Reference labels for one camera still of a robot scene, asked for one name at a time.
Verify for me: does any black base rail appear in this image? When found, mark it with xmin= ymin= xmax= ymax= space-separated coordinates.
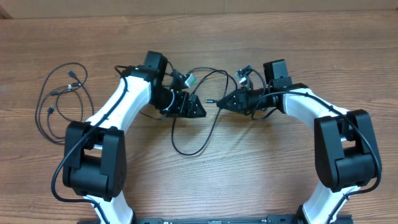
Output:
xmin=77 ymin=214 xmax=299 ymax=224

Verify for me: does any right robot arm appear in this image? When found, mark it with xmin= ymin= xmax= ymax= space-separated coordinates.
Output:
xmin=217 ymin=59 xmax=382 ymax=223

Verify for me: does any black short usb cable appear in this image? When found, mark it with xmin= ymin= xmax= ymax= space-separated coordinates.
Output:
xmin=34 ymin=62 xmax=95 ymax=146

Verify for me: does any black cable long tail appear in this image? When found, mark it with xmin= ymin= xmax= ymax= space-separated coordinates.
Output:
xmin=170 ymin=67 xmax=238 ymax=156

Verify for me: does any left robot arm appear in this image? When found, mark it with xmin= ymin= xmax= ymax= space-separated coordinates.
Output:
xmin=57 ymin=51 xmax=206 ymax=223

